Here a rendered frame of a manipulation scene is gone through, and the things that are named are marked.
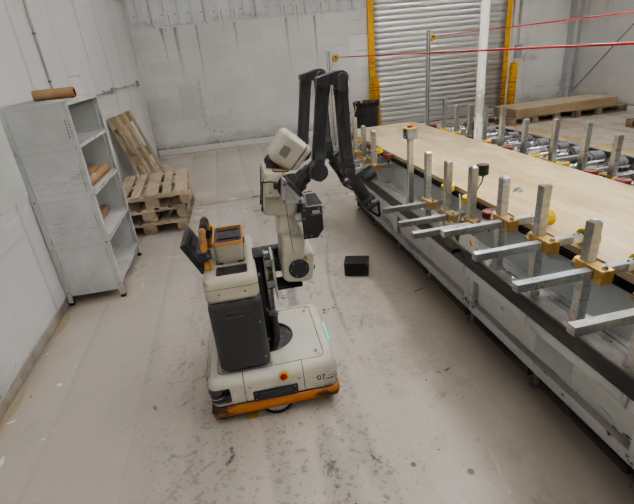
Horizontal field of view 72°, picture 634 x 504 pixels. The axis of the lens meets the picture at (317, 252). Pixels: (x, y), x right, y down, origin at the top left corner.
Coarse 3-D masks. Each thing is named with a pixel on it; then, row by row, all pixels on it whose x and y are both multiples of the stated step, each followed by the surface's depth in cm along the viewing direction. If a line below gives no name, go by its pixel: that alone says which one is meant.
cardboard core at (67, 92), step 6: (36, 90) 339; (42, 90) 339; (48, 90) 339; (54, 90) 340; (60, 90) 340; (66, 90) 341; (72, 90) 342; (36, 96) 338; (42, 96) 339; (48, 96) 340; (54, 96) 341; (60, 96) 342; (66, 96) 343; (72, 96) 344
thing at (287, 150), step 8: (280, 136) 196; (288, 136) 192; (296, 136) 204; (272, 144) 202; (280, 144) 193; (288, 144) 193; (296, 144) 194; (304, 144) 196; (272, 152) 195; (280, 152) 194; (288, 152) 195; (296, 152) 195; (304, 152) 196; (272, 160) 196; (280, 160) 195; (288, 160) 196; (296, 160) 197; (288, 168) 198; (296, 168) 198
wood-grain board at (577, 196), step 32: (384, 128) 465; (416, 160) 326; (480, 160) 309; (512, 160) 301; (544, 160) 294; (480, 192) 245; (512, 192) 241; (576, 192) 231; (608, 192) 227; (576, 224) 194; (608, 224) 191; (608, 256) 164
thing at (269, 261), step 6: (264, 246) 241; (270, 246) 240; (276, 246) 239; (270, 252) 224; (276, 252) 238; (270, 258) 220; (270, 264) 220; (270, 270) 226; (276, 270) 242; (270, 276) 227; (282, 276) 236; (270, 282) 224; (276, 282) 222; (282, 282) 231; (288, 282) 230; (294, 282) 226; (300, 282) 226; (270, 288) 225; (276, 288) 223; (282, 288) 226; (276, 294) 225
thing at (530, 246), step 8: (536, 240) 169; (560, 240) 168; (568, 240) 169; (576, 240) 169; (496, 248) 166; (504, 248) 165; (512, 248) 165; (520, 248) 166; (528, 248) 166; (536, 248) 167; (472, 256) 165; (480, 256) 163; (488, 256) 164; (496, 256) 165; (504, 256) 165
